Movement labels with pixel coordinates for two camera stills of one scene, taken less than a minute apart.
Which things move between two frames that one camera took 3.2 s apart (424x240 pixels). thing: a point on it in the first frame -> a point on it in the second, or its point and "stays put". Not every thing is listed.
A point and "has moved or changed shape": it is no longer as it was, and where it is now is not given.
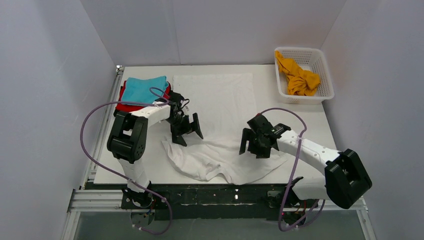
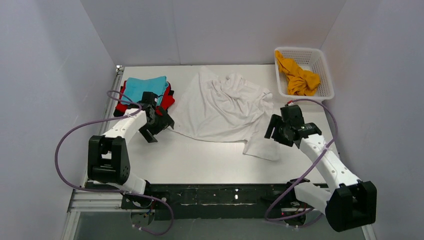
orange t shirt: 300,82 stays put
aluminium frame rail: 82,199 stays put
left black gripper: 183,126 -> 157,124
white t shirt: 226,106 has moved or changed shape
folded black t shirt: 116,112 stays put
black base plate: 173,201 stays put
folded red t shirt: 127,107 stays put
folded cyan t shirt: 138,90 stays put
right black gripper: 257,142 -> 276,129
